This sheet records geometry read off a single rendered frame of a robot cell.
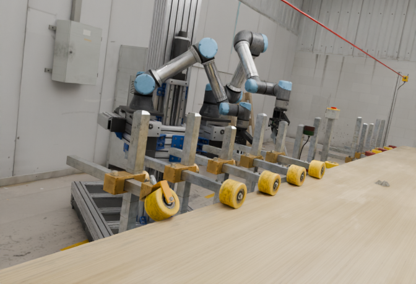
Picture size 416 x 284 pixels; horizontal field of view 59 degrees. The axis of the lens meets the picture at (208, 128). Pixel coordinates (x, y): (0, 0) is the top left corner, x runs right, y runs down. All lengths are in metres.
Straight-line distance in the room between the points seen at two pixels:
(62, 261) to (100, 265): 0.07
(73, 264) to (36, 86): 3.31
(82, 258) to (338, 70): 9.37
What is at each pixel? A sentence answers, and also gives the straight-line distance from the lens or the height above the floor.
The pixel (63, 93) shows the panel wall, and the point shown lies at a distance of 4.17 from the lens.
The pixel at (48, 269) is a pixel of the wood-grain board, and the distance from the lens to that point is 0.75.
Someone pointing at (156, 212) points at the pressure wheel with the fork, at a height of 0.92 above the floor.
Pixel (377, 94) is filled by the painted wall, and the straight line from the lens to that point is 9.70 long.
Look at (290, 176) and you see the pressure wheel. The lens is 1.57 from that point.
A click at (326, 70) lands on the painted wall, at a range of 9.96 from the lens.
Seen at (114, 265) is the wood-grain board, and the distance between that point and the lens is 0.77.
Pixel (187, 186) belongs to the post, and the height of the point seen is 0.90.
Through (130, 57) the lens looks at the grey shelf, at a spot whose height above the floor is 1.42.
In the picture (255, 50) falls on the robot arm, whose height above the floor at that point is 1.51.
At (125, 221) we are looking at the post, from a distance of 1.17.
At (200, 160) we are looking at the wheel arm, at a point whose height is 0.95.
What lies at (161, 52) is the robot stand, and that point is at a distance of 2.50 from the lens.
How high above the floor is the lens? 1.27
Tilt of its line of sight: 7 degrees down
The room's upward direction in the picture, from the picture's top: 9 degrees clockwise
